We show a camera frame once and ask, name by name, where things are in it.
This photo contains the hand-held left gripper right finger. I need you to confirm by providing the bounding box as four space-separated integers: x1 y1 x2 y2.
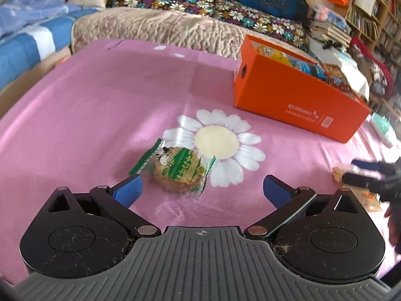
244 175 362 239

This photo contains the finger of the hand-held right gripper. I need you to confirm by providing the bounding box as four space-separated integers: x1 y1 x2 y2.
341 172 387 192
351 159 392 173

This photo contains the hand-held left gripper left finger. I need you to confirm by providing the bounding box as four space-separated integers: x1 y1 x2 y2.
45 174 162 237

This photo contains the pale bread packet red label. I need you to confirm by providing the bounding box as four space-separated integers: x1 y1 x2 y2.
332 167 382 212

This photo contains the green round cookie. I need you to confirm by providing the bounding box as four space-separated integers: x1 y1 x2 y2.
129 138 217 201

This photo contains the orange cardboard box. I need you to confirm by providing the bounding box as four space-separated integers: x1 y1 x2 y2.
233 34 372 143

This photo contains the pile of snack packets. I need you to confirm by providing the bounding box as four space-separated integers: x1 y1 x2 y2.
255 45 353 92

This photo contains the person's right hand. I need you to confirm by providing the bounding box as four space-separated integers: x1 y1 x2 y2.
385 205 401 254

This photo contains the teal pouch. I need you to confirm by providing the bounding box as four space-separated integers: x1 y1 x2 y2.
371 114 397 146

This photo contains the pink daisy tablecloth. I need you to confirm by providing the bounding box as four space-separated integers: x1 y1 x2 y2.
0 38 401 284

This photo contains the red knitted cloth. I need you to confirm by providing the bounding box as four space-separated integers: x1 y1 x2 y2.
350 36 395 99

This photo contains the white cloth cover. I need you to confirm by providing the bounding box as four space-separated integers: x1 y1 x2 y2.
309 36 370 101

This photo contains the stack of books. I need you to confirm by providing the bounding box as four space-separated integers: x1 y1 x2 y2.
309 20 353 46

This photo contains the white pink plastic bag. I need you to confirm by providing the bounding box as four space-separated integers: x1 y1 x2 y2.
305 3 345 26

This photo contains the wooden bookshelf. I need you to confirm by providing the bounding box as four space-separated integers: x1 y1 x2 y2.
345 0 401 51

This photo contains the beige quilted blanket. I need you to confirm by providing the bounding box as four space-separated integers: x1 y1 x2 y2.
70 8 251 61

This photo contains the blue white checked quilt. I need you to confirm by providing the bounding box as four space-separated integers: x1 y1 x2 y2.
0 5 101 91

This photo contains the lilac checked bedsheet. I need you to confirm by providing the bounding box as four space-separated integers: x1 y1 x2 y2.
0 0 77 36

